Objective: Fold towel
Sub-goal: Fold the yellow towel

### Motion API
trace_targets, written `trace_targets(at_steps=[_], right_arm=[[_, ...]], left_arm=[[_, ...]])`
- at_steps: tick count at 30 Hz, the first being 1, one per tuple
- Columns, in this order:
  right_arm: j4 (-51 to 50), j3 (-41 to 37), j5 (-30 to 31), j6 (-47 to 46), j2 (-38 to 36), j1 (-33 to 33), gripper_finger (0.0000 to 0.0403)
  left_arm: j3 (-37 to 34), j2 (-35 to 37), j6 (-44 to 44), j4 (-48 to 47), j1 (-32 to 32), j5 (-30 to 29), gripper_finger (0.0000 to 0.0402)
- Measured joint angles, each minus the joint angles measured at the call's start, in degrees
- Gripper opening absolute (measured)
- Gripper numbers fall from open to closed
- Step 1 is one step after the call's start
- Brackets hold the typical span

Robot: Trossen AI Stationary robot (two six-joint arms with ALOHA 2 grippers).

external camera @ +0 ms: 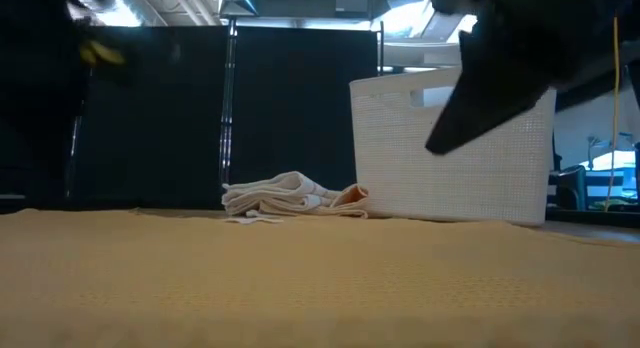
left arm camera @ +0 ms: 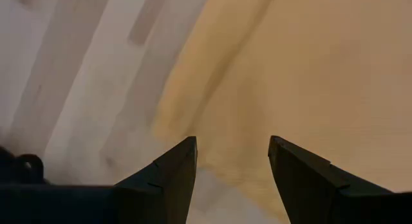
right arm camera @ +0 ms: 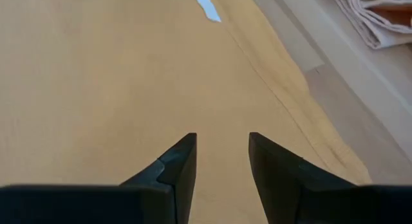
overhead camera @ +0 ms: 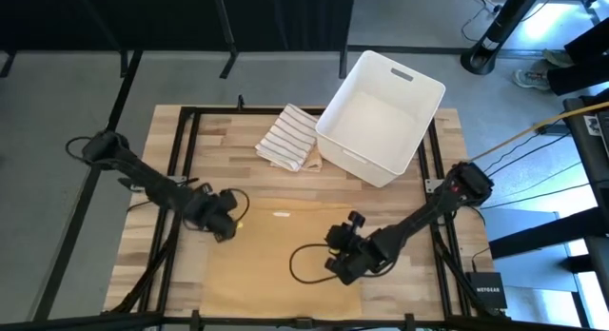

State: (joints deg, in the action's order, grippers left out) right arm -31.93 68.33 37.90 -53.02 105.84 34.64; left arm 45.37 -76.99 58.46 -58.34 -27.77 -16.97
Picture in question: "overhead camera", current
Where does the white striped towel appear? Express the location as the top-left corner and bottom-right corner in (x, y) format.
(254, 103), (319, 173)

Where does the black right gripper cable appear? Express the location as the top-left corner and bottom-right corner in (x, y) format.
(288, 243), (344, 285)

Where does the black floor stand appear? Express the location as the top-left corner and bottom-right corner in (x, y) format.
(460, 0), (548, 76)

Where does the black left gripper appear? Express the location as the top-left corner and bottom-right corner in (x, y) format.
(183, 183), (238, 243)

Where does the black table frame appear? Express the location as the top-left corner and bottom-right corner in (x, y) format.
(102, 105), (505, 331)

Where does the black desk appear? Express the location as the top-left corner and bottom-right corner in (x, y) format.
(563, 96), (609, 213)

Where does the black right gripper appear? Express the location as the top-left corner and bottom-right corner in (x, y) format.
(324, 211), (396, 285)

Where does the yellow cable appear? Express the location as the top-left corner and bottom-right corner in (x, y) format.
(468, 101), (609, 164)

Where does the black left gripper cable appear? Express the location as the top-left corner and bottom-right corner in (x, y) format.
(223, 187), (251, 224)

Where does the plain tan towel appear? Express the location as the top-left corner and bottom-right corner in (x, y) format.
(202, 197), (363, 321)

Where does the person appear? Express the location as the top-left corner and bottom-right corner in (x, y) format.
(512, 16), (609, 97)

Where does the white perforated plastic basket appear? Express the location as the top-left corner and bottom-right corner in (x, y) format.
(314, 49), (447, 188)

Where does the black network switch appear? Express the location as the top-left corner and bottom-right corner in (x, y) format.
(464, 271), (509, 310)

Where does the black room divider screen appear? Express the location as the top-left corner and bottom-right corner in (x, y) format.
(0, 0), (356, 80)

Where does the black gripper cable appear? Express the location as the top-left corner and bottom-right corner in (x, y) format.
(288, 243), (344, 285)
(223, 187), (251, 224)

